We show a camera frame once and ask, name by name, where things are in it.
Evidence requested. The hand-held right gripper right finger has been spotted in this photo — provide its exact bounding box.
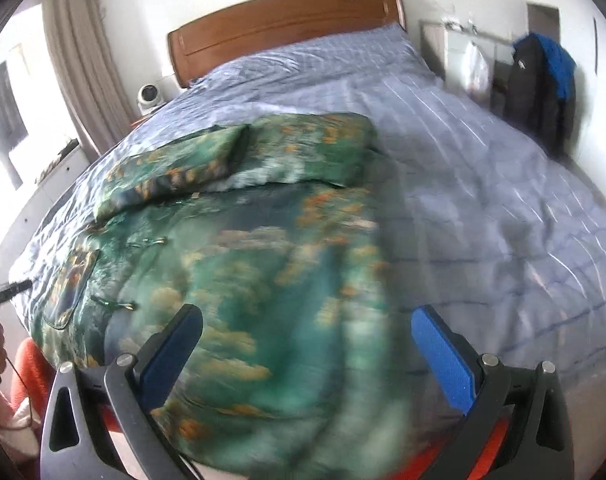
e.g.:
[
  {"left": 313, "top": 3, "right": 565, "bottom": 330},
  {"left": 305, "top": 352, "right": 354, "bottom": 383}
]
[{"left": 411, "top": 304, "right": 576, "bottom": 480}]

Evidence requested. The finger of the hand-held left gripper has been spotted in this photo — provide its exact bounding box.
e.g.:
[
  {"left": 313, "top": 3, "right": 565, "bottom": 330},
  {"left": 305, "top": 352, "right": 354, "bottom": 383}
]
[{"left": 0, "top": 280, "right": 34, "bottom": 307}]

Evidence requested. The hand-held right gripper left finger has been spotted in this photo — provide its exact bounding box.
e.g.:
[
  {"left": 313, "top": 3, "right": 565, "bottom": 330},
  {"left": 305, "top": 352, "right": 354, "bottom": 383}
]
[{"left": 39, "top": 303, "right": 204, "bottom": 480}]

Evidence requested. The green printed padded jacket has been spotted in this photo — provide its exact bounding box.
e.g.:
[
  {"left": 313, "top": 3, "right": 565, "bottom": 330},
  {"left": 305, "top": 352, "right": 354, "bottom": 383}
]
[{"left": 42, "top": 110, "right": 420, "bottom": 480}]

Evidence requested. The orange fleece garment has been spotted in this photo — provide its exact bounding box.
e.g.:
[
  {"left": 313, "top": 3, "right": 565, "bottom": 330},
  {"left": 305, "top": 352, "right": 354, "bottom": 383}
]
[{"left": 9, "top": 336, "right": 514, "bottom": 480}]

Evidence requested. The white window seat cabinet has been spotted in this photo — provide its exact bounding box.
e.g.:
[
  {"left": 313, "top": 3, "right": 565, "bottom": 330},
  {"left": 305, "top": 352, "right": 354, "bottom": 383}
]
[{"left": 0, "top": 144, "right": 92, "bottom": 288}]

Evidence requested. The cushion on window seat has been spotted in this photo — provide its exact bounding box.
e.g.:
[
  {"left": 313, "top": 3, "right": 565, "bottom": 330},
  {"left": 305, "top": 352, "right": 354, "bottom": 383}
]
[{"left": 37, "top": 139, "right": 80, "bottom": 177}]

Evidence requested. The window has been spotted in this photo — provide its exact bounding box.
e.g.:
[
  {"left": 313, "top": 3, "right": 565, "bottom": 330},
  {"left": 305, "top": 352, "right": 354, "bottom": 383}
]
[{"left": 0, "top": 59, "right": 30, "bottom": 188}]

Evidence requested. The bed with blue checked quilt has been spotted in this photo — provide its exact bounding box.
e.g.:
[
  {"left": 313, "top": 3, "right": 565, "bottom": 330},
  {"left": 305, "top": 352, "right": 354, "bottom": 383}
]
[{"left": 19, "top": 22, "right": 606, "bottom": 413}]

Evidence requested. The beige curtain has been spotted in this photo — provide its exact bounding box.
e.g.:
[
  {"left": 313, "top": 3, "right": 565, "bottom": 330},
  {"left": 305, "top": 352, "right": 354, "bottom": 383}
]
[{"left": 41, "top": 0, "right": 136, "bottom": 157}]

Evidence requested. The small white fan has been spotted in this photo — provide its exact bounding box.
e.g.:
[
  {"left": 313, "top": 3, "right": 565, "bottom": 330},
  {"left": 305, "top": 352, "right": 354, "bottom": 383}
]
[{"left": 136, "top": 82, "right": 164, "bottom": 116}]

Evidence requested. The black jacket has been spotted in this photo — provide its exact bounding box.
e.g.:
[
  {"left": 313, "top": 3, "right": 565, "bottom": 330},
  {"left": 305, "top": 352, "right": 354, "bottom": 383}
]
[{"left": 505, "top": 35, "right": 576, "bottom": 157}]

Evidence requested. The white plastic bag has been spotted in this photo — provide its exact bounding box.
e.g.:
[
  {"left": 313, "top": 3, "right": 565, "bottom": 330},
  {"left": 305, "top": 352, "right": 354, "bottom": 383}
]
[{"left": 462, "top": 39, "right": 490, "bottom": 97}]

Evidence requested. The blue cloth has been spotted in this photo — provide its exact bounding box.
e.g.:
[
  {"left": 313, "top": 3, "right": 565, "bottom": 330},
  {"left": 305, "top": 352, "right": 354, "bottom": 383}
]
[{"left": 529, "top": 32, "right": 578, "bottom": 102}]

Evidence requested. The grey desk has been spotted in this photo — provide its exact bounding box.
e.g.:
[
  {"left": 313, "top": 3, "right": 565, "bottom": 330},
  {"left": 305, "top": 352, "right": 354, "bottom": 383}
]
[{"left": 418, "top": 18, "right": 514, "bottom": 112}]

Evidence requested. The white wardrobe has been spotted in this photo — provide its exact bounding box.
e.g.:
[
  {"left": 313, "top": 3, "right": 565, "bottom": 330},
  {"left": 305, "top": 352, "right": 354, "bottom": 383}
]
[{"left": 520, "top": 0, "right": 606, "bottom": 198}]

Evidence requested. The wooden headboard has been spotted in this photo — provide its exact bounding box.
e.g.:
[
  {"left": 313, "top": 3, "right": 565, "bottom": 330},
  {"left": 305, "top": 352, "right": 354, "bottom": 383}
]
[{"left": 166, "top": 0, "right": 406, "bottom": 91}]

